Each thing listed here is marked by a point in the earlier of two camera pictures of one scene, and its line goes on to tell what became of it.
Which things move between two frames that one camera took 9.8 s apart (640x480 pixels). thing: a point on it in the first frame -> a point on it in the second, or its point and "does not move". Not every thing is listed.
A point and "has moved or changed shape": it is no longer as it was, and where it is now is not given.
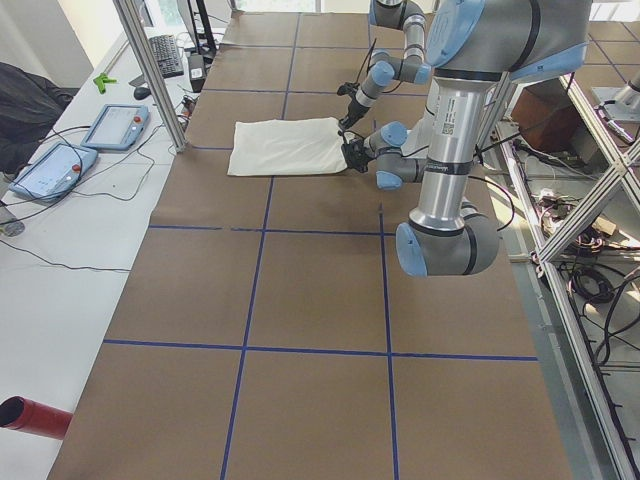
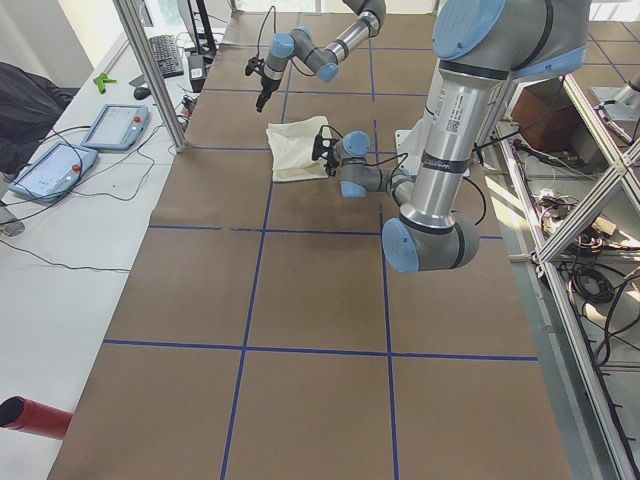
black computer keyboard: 166,53 does not move
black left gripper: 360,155 -> 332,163
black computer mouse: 141,93 does not move
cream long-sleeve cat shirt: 287,147 has moved or changed shape
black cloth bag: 30,108 does not move
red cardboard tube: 27,415 does not move
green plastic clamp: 101,80 does not move
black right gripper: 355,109 -> 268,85
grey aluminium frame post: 154,75 does not move
